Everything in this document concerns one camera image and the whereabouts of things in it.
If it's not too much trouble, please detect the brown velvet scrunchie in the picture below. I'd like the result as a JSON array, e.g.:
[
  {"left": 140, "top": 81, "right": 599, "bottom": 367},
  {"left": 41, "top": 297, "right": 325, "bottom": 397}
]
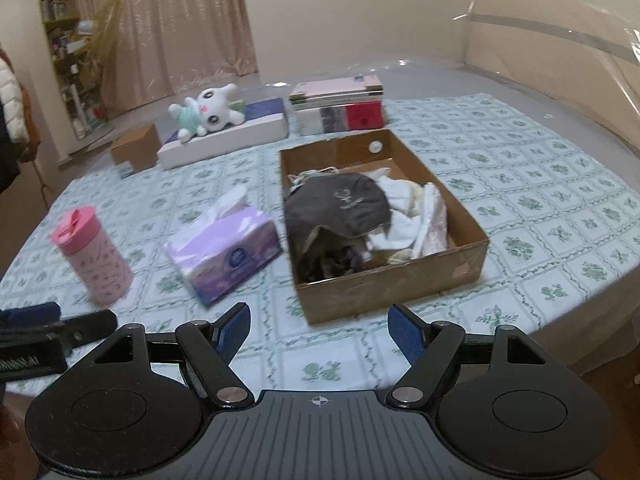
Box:
[{"left": 320, "top": 245, "right": 367, "bottom": 278}]

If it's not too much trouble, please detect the white towel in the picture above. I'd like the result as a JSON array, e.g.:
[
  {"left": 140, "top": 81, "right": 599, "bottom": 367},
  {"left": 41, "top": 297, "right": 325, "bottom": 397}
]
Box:
[{"left": 366, "top": 176, "right": 424, "bottom": 252}]

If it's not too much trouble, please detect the dark grey cloth pouch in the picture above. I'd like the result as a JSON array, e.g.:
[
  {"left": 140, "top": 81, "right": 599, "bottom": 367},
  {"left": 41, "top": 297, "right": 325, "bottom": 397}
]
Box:
[{"left": 284, "top": 172, "right": 392, "bottom": 244}]

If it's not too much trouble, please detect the white cloth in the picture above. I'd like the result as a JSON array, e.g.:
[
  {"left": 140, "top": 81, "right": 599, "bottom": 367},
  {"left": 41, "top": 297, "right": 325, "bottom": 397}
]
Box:
[{"left": 411, "top": 182, "right": 448, "bottom": 259}]

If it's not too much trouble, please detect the pink tumbler cup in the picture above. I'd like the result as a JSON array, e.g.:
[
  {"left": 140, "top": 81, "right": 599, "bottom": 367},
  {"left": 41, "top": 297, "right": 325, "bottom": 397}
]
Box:
[{"left": 52, "top": 206, "right": 134, "bottom": 304}]

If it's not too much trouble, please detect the brown cardboard tray box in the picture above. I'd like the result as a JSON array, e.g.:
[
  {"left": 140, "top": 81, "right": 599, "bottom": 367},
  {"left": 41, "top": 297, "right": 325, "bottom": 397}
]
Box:
[{"left": 280, "top": 130, "right": 488, "bottom": 324}]

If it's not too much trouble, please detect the purple tissue pack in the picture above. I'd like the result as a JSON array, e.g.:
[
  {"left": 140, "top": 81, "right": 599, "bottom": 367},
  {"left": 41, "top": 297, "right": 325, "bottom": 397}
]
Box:
[{"left": 164, "top": 185, "right": 282, "bottom": 306}]

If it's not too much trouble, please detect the black down jacket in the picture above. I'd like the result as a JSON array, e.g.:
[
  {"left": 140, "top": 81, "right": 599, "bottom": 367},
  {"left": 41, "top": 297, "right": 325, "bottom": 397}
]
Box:
[{"left": 0, "top": 105, "right": 21, "bottom": 193}]

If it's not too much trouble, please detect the brown jacket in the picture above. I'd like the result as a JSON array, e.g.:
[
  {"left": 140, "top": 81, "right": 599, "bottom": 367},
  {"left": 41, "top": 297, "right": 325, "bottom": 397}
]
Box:
[{"left": 0, "top": 50, "right": 40, "bottom": 162}]

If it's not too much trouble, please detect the floral green white tablecloth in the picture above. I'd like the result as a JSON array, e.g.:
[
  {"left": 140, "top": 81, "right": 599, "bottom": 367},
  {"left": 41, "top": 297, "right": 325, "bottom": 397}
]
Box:
[{"left": 1, "top": 94, "right": 639, "bottom": 391}]

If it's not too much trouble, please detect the small brown cardboard box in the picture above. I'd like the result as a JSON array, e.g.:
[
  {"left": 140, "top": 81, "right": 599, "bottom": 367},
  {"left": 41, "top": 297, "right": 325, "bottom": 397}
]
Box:
[{"left": 110, "top": 124, "right": 162, "bottom": 179}]

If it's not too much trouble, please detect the white puffer jacket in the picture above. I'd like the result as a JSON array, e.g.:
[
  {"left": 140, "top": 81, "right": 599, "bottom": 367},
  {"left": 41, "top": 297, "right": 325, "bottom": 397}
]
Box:
[{"left": 0, "top": 58, "right": 29, "bottom": 144}]

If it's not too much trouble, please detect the white blue flat box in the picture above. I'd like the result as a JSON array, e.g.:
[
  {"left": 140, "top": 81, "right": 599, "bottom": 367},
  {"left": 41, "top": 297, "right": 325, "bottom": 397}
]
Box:
[{"left": 157, "top": 98, "right": 288, "bottom": 170}]

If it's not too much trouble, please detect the white bunny plush toy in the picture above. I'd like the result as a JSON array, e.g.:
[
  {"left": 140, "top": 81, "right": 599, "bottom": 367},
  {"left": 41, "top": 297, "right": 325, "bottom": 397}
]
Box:
[{"left": 168, "top": 84, "right": 245, "bottom": 144}]

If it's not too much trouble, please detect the green small box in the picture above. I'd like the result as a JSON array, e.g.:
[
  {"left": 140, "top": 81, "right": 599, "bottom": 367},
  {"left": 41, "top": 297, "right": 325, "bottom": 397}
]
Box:
[{"left": 230, "top": 100, "right": 245, "bottom": 114}]

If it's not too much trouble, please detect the thick red grey book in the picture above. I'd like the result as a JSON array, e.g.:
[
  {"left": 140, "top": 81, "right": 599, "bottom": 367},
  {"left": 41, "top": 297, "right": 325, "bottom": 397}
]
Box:
[{"left": 295, "top": 101, "right": 386, "bottom": 136}]

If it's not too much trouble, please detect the wooden bookshelf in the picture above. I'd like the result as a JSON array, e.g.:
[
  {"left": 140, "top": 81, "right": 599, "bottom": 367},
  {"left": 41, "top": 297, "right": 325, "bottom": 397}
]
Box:
[{"left": 40, "top": 0, "right": 113, "bottom": 144}]

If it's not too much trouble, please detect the pink top book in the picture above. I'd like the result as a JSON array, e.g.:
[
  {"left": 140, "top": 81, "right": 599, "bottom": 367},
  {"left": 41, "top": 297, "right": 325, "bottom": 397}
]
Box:
[{"left": 290, "top": 75, "right": 383, "bottom": 102}]

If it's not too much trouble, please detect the standing electric fan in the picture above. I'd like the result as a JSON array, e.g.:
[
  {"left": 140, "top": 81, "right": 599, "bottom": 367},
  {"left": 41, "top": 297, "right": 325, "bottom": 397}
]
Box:
[{"left": 65, "top": 0, "right": 122, "bottom": 141}]

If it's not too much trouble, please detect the beige patterned curtain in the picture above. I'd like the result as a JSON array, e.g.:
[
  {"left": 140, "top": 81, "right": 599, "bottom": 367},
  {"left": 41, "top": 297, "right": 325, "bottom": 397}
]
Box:
[{"left": 76, "top": 0, "right": 257, "bottom": 113}]

